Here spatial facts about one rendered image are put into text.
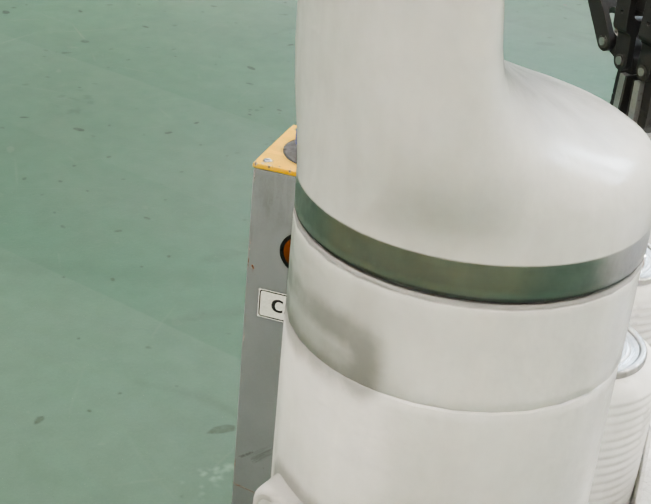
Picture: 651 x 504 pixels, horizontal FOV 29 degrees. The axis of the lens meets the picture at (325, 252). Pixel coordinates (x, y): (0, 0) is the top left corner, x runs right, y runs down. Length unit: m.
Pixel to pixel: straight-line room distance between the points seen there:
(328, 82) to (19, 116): 1.36
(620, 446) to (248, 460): 0.26
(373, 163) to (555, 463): 0.10
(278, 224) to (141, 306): 0.47
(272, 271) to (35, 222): 0.63
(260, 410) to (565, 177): 0.56
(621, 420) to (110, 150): 0.96
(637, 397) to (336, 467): 0.40
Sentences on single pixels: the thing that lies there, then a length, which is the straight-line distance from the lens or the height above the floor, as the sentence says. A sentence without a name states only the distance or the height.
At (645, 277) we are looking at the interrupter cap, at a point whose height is 0.26.
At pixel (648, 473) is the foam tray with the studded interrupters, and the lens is 0.76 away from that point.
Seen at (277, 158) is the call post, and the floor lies 0.31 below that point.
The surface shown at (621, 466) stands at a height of 0.20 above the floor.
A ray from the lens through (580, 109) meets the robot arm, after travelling 0.31.
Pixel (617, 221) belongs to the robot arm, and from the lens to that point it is 0.30.
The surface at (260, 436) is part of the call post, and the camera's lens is 0.83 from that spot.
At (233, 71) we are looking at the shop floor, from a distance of 1.83.
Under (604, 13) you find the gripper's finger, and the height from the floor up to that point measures 0.40.
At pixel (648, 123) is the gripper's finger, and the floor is 0.35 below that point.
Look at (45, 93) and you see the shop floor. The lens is 1.72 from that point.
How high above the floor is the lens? 0.61
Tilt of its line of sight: 27 degrees down
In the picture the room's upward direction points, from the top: 6 degrees clockwise
